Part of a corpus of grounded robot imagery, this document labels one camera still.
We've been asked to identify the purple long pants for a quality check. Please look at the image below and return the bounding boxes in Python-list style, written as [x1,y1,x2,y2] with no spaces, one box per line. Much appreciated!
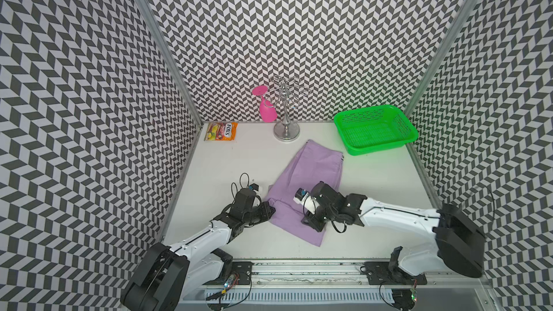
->
[266,140,344,247]

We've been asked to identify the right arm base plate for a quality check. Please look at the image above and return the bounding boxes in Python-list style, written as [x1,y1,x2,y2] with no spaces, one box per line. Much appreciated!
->
[360,261,428,287]

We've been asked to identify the orange candy bag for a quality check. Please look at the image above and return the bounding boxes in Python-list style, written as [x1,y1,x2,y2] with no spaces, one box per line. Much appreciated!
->
[204,122,238,141]

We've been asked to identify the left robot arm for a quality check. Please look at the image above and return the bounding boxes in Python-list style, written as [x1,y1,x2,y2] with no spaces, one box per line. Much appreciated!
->
[120,187,276,310]

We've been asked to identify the green plastic basket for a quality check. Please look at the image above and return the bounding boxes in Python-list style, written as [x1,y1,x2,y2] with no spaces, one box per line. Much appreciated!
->
[334,105,419,156]

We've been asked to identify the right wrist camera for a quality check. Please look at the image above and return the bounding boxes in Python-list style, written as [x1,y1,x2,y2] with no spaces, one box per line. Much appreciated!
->
[293,188,311,214]

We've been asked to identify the aluminium front rail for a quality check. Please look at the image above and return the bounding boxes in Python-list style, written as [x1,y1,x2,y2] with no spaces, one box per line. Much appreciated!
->
[249,259,491,289]

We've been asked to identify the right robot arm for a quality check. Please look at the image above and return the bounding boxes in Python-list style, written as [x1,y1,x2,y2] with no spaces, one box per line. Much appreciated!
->
[294,181,486,285]

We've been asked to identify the chrome cup holder stand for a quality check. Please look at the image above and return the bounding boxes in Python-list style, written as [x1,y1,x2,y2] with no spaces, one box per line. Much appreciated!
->
[272,76,309,143]

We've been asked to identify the pink plastic goblet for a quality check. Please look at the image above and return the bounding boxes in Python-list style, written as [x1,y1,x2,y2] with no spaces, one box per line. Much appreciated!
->
[251,86,277,123]

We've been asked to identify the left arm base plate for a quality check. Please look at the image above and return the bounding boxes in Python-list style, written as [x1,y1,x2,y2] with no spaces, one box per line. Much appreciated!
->
[223,261,253,286]

